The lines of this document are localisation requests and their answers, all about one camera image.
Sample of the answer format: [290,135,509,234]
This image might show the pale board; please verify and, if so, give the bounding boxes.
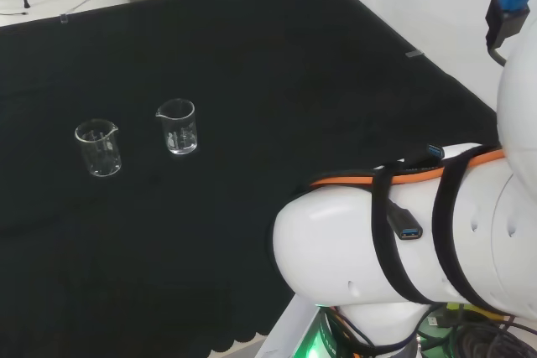
[253,293,326,358]

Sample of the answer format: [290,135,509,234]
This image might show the black USB cable plug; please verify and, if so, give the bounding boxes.
[383,200,425,243]

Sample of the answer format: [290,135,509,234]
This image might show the black bench cloth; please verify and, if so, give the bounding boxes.
[0,0,503,355]

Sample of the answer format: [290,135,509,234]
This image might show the clear glass beaker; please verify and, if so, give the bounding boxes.
[74,118,123,179]
[154,97,199,157]

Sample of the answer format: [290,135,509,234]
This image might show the orange cable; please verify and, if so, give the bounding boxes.
[310,147,507,188]

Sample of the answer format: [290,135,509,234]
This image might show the black cable bundle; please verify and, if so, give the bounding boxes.
[418,306,537,358]

